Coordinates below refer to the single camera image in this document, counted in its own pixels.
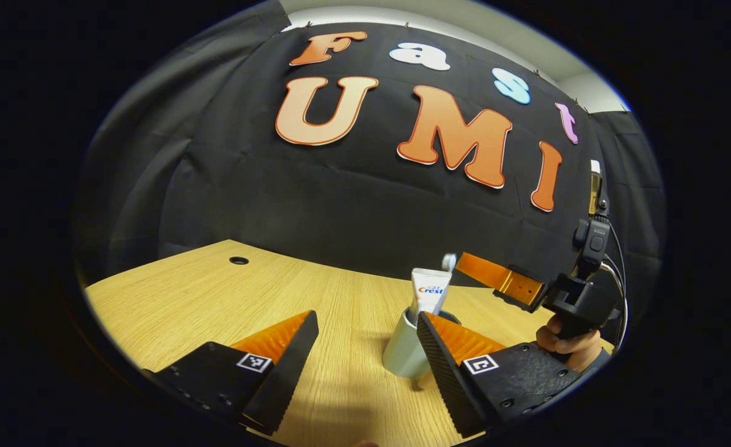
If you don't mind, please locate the white toothpaste tube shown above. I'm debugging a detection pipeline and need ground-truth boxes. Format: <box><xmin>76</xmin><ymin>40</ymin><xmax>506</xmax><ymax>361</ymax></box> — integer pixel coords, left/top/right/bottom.
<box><xmin>407</xmin><ymin>268</ymin><xmax>453</xmax><ymax>327</ymax></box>

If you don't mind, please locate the white cup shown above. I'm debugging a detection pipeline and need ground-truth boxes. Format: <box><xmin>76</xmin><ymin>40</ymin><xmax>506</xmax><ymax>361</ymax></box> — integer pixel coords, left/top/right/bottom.
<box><xmin>383</xmin><ymin>309</ymin><xmax>462</xmax><ymax>378</ymax></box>

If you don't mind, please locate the wooden desktop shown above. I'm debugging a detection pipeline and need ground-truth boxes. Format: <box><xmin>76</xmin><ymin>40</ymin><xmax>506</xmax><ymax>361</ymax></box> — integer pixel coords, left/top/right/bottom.
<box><xmin>84</xmin><ymin>240</ymin><xmax>614</xmax><ymax>447</ymax></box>

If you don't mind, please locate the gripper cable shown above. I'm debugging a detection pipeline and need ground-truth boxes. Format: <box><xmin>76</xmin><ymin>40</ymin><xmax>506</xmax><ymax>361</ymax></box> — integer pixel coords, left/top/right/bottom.
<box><xmin>601</xmin><ymin>223</ymin><xmax>630</xmax><ymax>351</ymax></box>

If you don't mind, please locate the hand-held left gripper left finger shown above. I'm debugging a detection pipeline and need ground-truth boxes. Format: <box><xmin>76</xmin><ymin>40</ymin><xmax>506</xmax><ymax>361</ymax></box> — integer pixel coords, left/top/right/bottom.
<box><xmin>142</xmin><ymin>310</ymin><xmax>319</xmax><ymax>436</ymax></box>

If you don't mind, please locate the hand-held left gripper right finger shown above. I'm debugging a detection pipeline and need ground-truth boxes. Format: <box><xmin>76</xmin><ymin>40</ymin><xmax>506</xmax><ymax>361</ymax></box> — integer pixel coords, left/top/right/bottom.
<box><xmin>416</xmin><ymin>312</ymin><xmax>583</xmax><ymax>438</ymax></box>

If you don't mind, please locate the black backdrop cloth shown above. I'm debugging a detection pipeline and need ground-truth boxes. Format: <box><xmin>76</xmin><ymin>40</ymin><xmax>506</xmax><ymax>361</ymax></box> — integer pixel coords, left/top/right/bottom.
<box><xmin>73</xmin><ymin>0</ymin><xmax>667</xmax><ymax>323</ymax></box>

